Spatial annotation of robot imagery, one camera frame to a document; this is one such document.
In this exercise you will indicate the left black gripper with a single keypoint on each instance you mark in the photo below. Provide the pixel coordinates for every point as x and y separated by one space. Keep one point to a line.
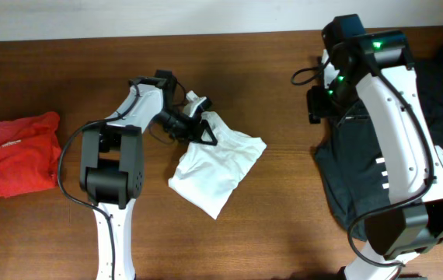
193 130

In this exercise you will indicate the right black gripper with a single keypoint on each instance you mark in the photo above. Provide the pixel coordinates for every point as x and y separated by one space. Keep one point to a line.
316 106

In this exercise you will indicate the white printed t-shirt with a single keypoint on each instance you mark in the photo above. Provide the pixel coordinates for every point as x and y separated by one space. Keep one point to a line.
206 175

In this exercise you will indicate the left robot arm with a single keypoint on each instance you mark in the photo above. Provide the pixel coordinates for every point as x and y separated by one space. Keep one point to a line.
112 164

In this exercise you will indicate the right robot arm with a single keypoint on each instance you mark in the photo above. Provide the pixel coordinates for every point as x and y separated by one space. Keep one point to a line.
372 75

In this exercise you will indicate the dark lettered t-shirt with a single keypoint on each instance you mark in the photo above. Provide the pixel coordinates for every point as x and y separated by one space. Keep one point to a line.
354 180

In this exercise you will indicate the folded red t-shirt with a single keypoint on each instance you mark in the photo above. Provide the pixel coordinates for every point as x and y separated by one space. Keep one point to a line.
29 154

